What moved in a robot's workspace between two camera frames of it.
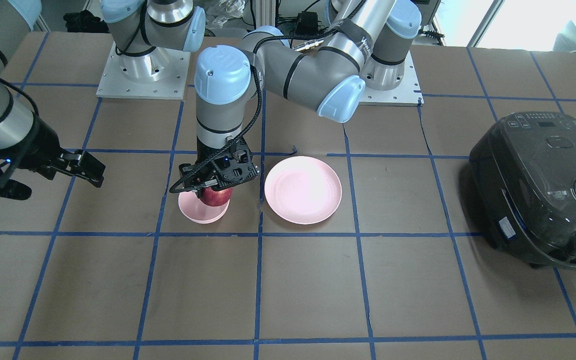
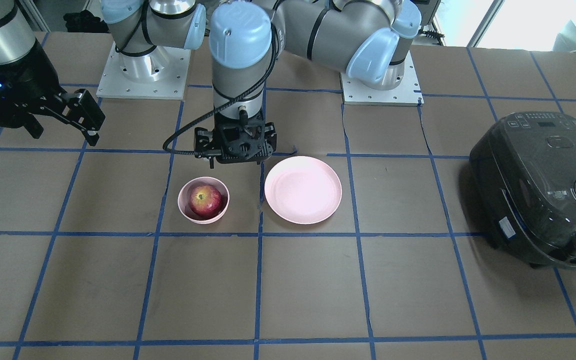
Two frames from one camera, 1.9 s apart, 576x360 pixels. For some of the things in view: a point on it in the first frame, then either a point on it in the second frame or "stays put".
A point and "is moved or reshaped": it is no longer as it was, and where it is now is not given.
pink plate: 303,190 stays put
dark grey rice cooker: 542,177 stays put
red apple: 214,198 is moved or reshaped
